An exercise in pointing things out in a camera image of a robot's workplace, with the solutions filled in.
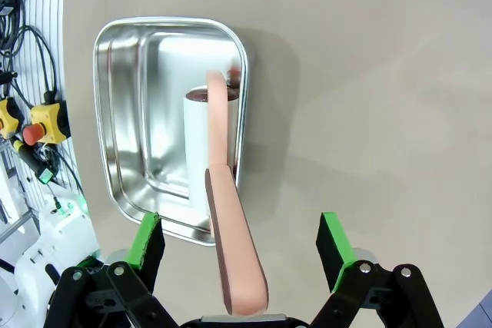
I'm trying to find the black looped cable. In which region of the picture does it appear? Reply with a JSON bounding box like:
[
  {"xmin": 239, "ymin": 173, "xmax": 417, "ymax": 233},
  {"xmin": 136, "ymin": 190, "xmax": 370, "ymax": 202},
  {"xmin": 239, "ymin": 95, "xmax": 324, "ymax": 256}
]
[{"xmin": 0, "ymin": 24, "xmax": 62, "ymax": 111}]

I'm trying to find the yellow emergency stop button box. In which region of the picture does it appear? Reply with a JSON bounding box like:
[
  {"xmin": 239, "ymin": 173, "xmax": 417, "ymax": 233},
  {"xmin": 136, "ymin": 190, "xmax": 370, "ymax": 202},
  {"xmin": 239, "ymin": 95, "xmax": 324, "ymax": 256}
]
[
  {"xmin": 0, "ymin": 96, "xmax": 25, "ymax": 141},
  {"xmin": 22, "ymin": 98, "xmax": 72, "ymax": 147}
]

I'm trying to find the black connector with green light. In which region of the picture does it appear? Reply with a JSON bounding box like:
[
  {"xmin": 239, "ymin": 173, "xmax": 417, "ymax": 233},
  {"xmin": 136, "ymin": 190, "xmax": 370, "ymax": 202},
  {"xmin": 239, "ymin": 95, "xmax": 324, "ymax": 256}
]
[{"xmin": 13, "ymin": 139, "xmax": 57, "ymax": 186}]

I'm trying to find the stainless steel rectangular tray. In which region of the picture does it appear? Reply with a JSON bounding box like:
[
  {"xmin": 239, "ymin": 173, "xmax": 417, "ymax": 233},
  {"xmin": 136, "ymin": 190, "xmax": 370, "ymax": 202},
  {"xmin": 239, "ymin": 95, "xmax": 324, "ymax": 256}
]
[{"xmin": 92, "ymin": 16, "xmax": 251, "ymax": 248}]

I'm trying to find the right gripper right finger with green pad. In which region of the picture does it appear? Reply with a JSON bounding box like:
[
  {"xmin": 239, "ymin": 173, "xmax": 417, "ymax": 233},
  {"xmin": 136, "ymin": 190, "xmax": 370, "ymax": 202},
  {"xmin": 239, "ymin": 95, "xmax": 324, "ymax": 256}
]
[{"xmin": 306, "ymin": 211, "xmax": 444, "ymax": 328}]

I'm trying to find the white ribbed side panel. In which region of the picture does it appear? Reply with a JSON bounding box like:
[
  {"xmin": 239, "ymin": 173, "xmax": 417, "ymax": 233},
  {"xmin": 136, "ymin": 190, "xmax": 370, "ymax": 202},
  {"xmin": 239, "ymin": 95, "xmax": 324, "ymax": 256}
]
[{"xmin": 15, "ymin": 0, "xmax": 84, "ymax": 194}]

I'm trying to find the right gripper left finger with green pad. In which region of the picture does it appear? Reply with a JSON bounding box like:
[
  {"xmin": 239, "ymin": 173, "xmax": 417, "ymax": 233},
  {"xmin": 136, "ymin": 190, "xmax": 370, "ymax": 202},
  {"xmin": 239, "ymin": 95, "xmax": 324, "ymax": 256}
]
[{"xmin": 41, "ymin": 211, "xmax": 177, "ymax": 328}]

